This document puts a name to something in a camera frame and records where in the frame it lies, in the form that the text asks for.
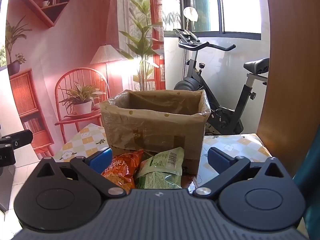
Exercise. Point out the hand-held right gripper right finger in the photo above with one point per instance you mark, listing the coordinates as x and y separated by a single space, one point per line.
217 158

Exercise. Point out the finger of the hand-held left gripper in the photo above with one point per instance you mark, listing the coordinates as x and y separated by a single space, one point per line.
20 138

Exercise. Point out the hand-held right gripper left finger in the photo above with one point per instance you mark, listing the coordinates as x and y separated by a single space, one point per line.
101 158

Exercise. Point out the orange-red crinkly snack packet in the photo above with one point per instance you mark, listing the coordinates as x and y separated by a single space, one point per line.
122 167

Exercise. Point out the pale green snack packet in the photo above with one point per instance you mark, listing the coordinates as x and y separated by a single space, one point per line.
160 170

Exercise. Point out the checkered flower tablecloth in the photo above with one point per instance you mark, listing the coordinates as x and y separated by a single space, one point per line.
233 146

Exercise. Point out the black exercise bike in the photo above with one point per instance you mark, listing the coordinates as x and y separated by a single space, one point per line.
225 100

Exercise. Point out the teal cloth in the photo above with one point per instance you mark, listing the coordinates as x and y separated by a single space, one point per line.
308 192

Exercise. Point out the wooden door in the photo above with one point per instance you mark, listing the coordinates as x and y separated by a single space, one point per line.
292 67

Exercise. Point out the white bag on pole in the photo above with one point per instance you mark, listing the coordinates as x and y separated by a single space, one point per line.
191 14

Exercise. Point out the printed wall cloth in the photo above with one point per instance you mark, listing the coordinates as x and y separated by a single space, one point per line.
62 55

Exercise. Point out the window with dark frame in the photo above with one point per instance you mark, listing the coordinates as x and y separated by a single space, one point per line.
205 5

